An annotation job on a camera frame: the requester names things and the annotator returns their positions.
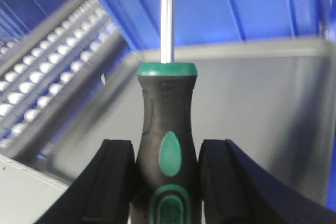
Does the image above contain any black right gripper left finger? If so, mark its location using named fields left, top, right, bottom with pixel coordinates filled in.
left=36, top=140, right=134, bottom=223

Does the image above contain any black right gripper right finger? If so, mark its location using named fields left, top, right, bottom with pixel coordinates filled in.
left=199, top=140, right=335, bottom=223

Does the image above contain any green-black screwdriver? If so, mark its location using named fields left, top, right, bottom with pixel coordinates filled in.
left=130, top=0, right=202, bottom=223

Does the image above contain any large grey metal tray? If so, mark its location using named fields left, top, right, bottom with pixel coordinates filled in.
left=1, top=38, right=335, bottom=223

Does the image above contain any blue bin behind tray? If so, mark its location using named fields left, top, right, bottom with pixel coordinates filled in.
left=101, top=0, right=333, bottom=50

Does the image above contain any steel roller shelf rack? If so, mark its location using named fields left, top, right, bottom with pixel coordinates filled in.
left=1, top=0, right=141, bottom=163

